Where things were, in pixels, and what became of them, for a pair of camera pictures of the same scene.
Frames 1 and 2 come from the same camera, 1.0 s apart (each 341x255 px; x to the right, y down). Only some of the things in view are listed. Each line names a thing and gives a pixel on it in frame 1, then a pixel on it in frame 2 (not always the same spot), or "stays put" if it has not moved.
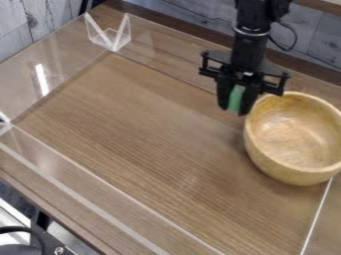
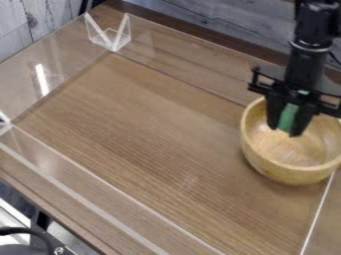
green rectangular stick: x=235 y=99 -> x=287 y=118
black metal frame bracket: x=43 y=243 stays put
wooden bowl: x=291 y=137 stays put
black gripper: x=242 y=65 -> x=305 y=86
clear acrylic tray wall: x=115 y=224 stays put
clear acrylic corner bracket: x=112 y=39 stays put
